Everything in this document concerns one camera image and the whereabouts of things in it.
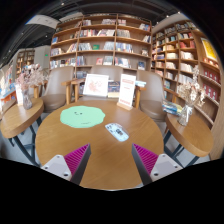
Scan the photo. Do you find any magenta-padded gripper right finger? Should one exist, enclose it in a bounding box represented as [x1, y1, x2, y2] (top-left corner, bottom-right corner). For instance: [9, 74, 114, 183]
[131, 143, 184, 186]

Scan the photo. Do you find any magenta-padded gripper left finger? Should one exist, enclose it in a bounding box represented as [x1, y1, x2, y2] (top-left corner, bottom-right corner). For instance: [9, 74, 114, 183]
[40, 143, 92, 186]

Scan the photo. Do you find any green blob-shaped mouse pad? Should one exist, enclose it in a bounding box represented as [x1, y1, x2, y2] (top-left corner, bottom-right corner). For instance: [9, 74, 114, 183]
[59, 105, 106, 129]

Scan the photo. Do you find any round wooden side table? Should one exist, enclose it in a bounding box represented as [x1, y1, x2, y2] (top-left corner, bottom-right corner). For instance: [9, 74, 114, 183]
[163, 113, 214, 168]
[0, 97, 45, 166]

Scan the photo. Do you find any stack of blue magazines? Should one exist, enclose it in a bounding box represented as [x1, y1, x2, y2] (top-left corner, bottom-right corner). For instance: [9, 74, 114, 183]
[161, 99, 184, 117]

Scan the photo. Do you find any glass vase with dried flowers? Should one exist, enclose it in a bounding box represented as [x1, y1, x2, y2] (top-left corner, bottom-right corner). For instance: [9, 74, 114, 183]
[176, 64, 208, 127]
[14, 63, 46, 111]

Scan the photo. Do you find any white sign in wooden stand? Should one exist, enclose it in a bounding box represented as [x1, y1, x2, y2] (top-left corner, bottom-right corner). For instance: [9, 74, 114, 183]
[116, 73, 137, 111]

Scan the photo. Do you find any light blue book stack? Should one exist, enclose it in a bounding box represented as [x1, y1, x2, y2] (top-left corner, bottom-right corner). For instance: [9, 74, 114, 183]
[134, 79, 148, 88]

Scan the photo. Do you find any white framed flower picture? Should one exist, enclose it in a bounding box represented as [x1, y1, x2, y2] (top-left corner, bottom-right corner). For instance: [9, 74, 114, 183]
[82, 73, 110, 98]

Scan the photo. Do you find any dark book with yellow band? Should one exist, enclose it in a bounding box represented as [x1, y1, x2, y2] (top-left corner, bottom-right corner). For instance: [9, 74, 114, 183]
[107, 80, 121, 99]

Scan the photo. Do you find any small white table sign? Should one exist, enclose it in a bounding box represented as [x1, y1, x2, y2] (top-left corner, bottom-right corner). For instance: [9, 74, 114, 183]
[14, 84, 24, 107]

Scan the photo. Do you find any colourful book display rack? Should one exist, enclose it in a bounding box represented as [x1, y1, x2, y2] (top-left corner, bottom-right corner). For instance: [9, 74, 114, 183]
[0, 64, 18, 114]

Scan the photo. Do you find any curved wooden bookshelf unit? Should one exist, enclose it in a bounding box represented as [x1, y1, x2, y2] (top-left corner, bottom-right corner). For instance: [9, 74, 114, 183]
[150, 19, 224, 134]

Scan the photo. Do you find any distant wooden bookshelf unit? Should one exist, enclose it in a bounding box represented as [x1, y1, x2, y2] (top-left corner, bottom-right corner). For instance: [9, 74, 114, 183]
[15, 48, 36, 76]

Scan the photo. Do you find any wide wooden bookshelf unit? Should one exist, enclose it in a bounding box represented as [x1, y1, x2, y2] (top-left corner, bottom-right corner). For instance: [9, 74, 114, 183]
[49, 13, 153, 73]

